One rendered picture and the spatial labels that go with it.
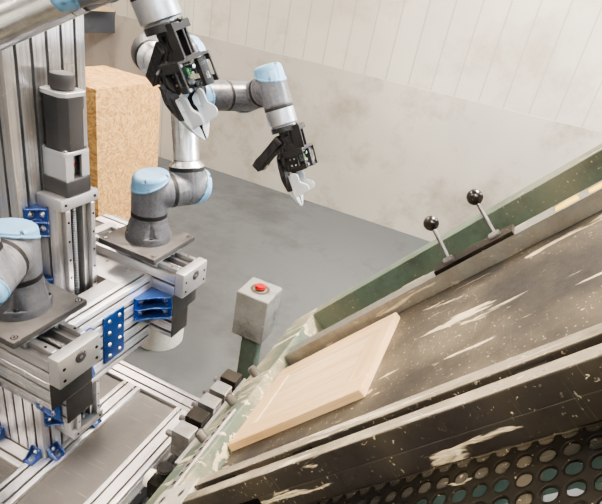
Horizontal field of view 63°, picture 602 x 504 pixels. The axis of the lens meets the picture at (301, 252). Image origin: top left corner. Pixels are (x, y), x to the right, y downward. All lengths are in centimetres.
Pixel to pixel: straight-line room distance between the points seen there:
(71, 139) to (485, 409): 118
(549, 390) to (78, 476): 175
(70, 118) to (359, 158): 358
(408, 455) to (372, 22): 415
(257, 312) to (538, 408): 120
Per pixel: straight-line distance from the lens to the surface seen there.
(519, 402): 61
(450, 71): 446
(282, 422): 112
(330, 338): 138
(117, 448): 214
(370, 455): 71
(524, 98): 443
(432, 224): 123
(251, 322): 171
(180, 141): 167
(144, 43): 156
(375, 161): 467
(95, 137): 281
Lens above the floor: 186
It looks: 28 degrees down
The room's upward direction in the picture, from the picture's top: 11 degrees clockwise
